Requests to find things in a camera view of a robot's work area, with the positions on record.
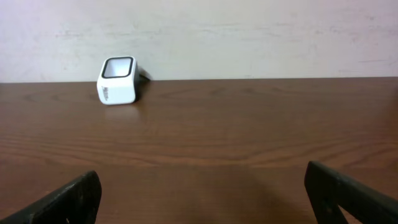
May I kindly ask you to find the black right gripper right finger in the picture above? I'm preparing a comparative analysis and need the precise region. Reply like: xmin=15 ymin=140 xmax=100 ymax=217
xmin=304 ymin=161 xmax=397 ymax=223

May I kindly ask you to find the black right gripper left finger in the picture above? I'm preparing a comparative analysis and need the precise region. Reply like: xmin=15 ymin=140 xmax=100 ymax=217
xmin=1 ymin=170 xmax=102 ymax=224

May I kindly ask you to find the white barcode scanner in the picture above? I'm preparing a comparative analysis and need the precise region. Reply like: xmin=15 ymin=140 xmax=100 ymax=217
xmin=96 ymin=56 xmax=150 ymax=105

